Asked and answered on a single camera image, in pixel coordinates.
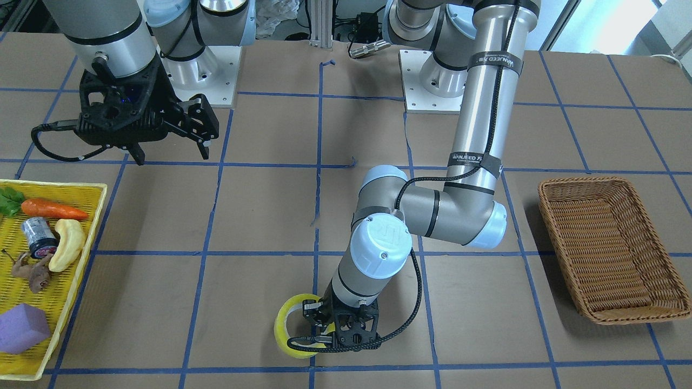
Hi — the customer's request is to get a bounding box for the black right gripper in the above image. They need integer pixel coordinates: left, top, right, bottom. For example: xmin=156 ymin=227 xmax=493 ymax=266
xmin=76 ymin=54 xmax=218 ymax=166

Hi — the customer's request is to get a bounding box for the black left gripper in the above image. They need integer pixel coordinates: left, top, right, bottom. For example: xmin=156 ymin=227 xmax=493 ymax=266
xmin=302 ymin=296 xmax=380 ymax=351

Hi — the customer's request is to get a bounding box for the yellow tape roll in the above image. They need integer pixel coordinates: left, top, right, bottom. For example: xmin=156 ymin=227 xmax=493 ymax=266
xmin=274 ymin=293 xmax=328 ymax=359

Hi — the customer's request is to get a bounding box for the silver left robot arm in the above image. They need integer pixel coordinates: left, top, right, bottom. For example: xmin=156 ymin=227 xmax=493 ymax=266
xmin=274 ymin=1 xmax=541 ymax=359

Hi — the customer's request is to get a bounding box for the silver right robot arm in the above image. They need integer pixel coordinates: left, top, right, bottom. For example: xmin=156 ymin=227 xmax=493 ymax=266
xmin=31 ymin=1 xmax=256 ymax=165

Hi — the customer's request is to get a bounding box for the yellow toy banana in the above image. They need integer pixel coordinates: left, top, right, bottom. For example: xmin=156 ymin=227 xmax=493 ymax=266
xmin=49 ymin=219 xmax=86 ymax=272

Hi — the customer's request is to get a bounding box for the orange toy carrot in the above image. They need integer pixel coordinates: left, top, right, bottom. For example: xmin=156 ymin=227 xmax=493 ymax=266
xmin=1 ymin=186 xmax=89 ymax=220

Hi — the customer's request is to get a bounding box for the black tin can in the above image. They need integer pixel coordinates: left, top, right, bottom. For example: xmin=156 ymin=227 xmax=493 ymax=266
xmin=21 ymin=217 xmax=58 ymax=259

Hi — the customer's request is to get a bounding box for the brown toy figure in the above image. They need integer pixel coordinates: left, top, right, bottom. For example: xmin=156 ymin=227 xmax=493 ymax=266
xmin=2 ymin=249 xmax=54 ymax=294

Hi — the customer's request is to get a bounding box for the yellow woven basket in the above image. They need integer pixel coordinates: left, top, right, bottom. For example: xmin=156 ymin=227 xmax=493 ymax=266
xmin=1 ymin=179 xmax=107 ymax=381

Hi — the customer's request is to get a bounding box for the purple foam cube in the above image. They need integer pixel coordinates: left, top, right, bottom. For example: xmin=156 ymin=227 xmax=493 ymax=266
xmin=1 ymin=304 xmax=52 ymax=354

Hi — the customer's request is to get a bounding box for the brown wicker basket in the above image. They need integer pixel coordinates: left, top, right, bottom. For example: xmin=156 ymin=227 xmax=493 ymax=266
xmin=538 ymin=177 xmax=690 ymax=325

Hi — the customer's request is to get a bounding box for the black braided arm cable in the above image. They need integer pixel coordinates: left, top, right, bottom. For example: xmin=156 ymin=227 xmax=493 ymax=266
xmin=287 ymin=0 xmax=522 ymax=354

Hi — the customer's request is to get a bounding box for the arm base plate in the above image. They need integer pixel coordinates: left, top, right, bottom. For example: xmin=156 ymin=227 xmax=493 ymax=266
xmin=400 ymin=49 xmax=468 ymax=114
xmin=162 ymin=46 xmax=243 ymax=109

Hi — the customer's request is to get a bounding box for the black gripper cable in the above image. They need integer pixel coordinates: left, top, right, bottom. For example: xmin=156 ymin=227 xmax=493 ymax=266
xmin=31 ymin=122 xmax=130 ymax=163

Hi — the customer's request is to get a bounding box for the aluminium frame post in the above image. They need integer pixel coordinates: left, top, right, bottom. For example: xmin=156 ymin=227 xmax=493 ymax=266
xmin=306 ymin=1 xmax=335 ymax=51

